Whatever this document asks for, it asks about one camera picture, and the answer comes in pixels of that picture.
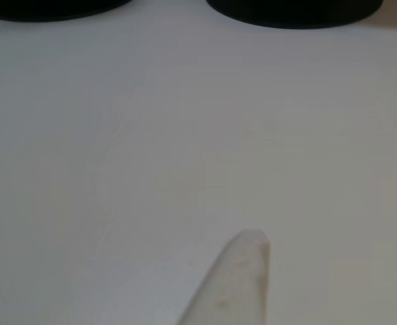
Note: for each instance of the black round base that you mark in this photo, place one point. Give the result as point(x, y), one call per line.
point(49, 8)
point(293, 11)

